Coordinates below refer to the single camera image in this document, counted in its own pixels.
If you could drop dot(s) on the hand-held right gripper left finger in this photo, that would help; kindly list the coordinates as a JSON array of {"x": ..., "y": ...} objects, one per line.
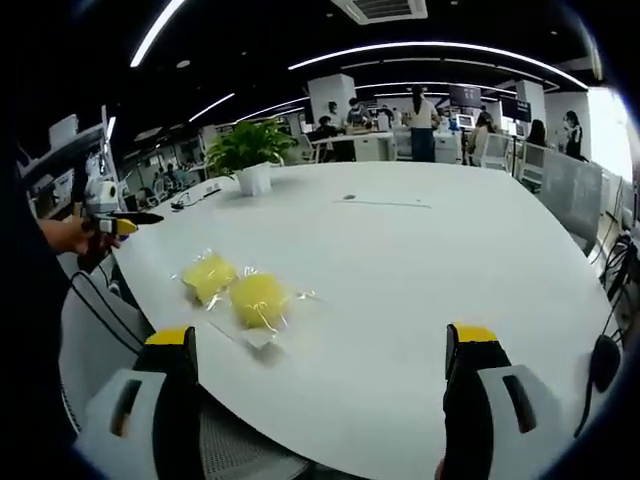
[{"x": 175, "y": 410}]

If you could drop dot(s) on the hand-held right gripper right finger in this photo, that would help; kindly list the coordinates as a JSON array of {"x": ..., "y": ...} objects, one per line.
[{"x": 470, "y": 410}]

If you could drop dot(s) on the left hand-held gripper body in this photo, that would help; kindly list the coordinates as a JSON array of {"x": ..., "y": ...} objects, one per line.
[{"x": 102, "y": 196}]

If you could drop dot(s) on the yellow silicone block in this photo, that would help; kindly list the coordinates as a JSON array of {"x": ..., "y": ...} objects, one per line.
[
  {"x": 210, "y": 274},
  {"x": 260, "y": 300}
]

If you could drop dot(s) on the person's left hand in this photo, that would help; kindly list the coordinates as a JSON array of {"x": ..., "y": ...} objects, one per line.
[{"x": 67, "y": 235}]

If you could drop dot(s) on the white storage shelf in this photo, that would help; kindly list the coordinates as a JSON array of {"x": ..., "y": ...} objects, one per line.
[{"x": 55, "y": 150}]

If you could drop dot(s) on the grey mesh office chair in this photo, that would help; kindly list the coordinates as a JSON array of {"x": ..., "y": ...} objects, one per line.
[{"x": 105, "y": 340}]

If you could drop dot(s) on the green plant in white pot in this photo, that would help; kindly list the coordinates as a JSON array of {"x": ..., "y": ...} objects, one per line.
[{"x": 250, "y": 150}]

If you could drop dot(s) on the black chair armrest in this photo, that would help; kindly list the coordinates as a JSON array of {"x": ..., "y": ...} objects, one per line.
[{"x": 602, "y": 365}]

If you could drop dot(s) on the grey desk partition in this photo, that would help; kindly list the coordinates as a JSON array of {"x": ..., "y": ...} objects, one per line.
[{"x": 570, "y": 195}]

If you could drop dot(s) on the white office chair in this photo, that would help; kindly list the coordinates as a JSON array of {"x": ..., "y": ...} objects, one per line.
[
  {"x": 496, "y": 152},
  {"x": 532, "y": 162}
]

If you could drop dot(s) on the hanging dark screen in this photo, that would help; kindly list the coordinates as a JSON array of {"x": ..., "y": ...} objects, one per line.
[
  {"x": 465, "y": 95},
  {"x": 516, "y": 107}
]

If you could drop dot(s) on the ceiling air vent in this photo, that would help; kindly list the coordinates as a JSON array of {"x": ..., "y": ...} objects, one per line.
[{"x": 382, "y": 9}]

